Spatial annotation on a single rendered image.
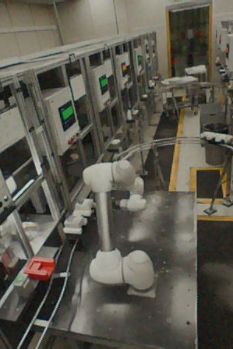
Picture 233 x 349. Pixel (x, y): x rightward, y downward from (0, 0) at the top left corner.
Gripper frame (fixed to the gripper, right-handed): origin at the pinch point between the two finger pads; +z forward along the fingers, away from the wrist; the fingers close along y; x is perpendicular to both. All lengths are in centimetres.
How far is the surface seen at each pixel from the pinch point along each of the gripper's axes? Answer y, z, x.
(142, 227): -22.4, -35.4, 0.4
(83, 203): 2.5, 11.6, 2.5
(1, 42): 153, 372, -472
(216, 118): -32, -122, -306
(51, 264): 3, 10, 69
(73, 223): 1.8, 11.0, 28.1
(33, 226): 6, 39, 37
